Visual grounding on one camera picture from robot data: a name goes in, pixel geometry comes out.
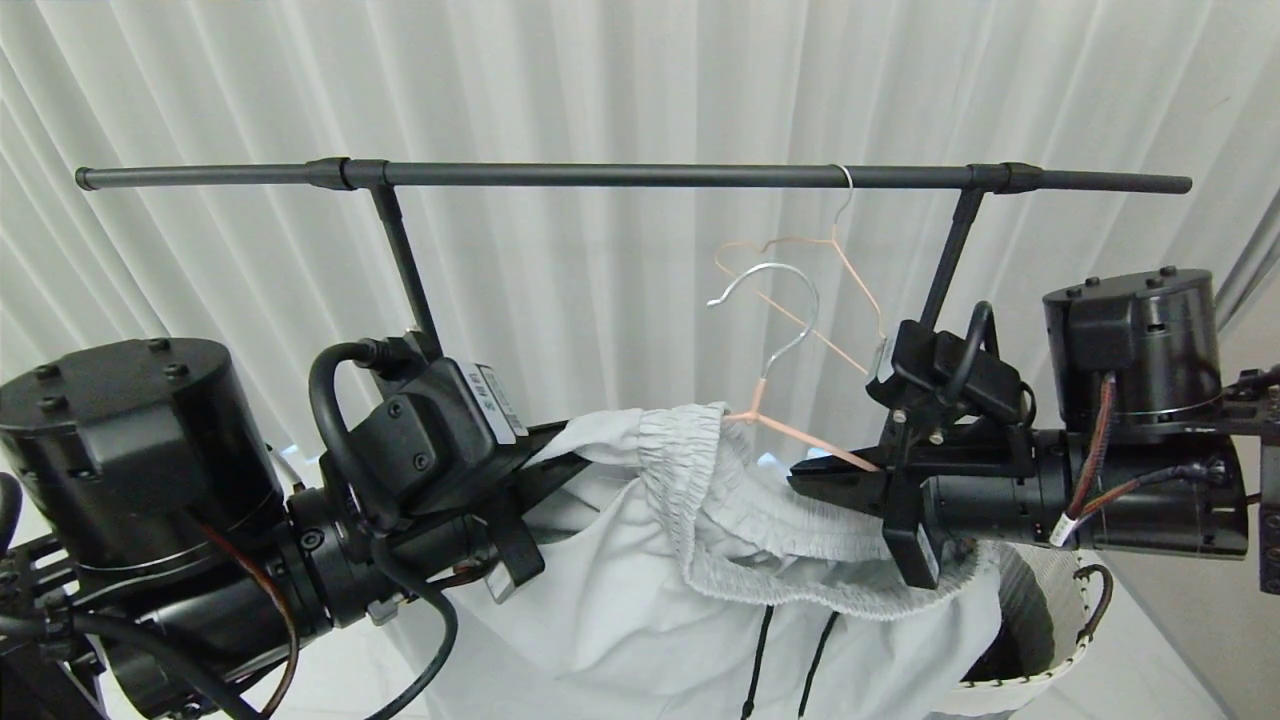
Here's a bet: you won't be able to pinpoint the white laundry basket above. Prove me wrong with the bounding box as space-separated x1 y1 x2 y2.
930 545 1116 716

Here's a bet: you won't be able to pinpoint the pale grey shorts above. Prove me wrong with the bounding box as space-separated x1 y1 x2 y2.
385 400 1001 720

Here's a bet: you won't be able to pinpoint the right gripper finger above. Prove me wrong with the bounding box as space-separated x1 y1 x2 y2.
788 470 886 516
800 450 881 473

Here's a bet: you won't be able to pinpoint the black clothes rack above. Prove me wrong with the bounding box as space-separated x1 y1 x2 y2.
75 158 1193 371

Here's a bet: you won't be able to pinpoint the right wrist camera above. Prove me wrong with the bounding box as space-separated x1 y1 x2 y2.
866 318 1036 471

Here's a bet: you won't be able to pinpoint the white curtain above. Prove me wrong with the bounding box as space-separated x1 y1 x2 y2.
0 0 1280 521

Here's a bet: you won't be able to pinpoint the pink clothes hanger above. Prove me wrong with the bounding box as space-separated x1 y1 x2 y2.
715 165 893 379
707 262 881 471

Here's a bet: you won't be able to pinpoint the black cable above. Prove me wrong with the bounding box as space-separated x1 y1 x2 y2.
938 300 1036 426
308 340 461 720

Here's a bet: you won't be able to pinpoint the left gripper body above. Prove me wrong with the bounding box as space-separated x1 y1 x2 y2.
400 488 546 604

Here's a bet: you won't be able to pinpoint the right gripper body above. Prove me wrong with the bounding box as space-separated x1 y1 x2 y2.
882 468 1046 591

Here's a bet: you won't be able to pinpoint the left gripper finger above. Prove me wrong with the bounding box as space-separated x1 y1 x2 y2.
505 420 576 471
515 455 593 521

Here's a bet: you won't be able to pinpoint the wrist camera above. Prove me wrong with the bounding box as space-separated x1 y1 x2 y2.
340 335 531 521
866 318 1036 471

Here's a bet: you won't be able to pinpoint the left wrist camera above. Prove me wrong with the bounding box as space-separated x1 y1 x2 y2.
340 335 531 521

